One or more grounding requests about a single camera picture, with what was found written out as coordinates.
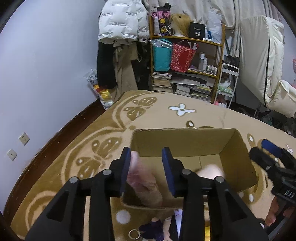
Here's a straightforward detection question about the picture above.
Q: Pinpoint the wooden bookshelf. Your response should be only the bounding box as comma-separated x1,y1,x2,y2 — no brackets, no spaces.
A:
149,17,226,103

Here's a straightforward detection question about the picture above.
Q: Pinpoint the teal bag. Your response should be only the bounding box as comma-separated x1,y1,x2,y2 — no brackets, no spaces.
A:
150,39,173,72

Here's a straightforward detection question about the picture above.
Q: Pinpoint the red gift bag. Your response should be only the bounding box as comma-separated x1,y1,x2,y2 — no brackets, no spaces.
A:
170,40,196,73

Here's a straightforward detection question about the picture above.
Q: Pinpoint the beige brown patterned rug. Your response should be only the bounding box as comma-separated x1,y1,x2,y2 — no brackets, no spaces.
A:
11,90,295,240

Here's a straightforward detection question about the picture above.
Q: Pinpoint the yellow duck plush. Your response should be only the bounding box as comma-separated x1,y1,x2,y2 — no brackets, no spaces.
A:
204,226,211,241

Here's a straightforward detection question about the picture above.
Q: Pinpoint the pink floral tissue pack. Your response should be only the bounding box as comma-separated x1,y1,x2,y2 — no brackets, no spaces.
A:
126,151,163,208

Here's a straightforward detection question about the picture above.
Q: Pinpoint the black box with 40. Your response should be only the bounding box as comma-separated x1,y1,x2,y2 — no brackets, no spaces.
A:
188,22,205,40

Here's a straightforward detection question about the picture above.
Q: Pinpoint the white puffer jacket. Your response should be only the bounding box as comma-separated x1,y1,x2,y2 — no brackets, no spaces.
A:
98,0,149,47

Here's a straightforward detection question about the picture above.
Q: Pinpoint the white utility cart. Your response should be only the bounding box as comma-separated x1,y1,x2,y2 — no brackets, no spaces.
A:
214,63,239,108

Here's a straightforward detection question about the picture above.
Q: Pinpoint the open cardboard box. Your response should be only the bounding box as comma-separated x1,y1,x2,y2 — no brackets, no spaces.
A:
130,128,258,210

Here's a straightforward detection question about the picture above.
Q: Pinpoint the blonde wig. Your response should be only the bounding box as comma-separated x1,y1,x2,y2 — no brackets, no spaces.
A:
170,14,191,37

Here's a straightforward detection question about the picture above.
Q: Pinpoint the cream folded duvet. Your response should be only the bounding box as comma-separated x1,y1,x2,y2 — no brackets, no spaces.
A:
239,15,295,118

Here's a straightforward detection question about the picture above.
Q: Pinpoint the person's right hand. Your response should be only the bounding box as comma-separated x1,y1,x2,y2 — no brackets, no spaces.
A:
265,196,295,226

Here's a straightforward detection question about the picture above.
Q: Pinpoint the white wall socket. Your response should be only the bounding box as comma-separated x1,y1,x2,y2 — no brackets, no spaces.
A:
18,132,30,146
7,149,18,161

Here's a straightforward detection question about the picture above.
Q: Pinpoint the beige hanging coat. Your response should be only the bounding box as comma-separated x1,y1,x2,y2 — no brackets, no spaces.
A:
109,42,138,102

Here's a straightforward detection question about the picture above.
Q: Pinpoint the stack of books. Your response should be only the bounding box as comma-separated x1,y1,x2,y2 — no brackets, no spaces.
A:
152,72,173,93

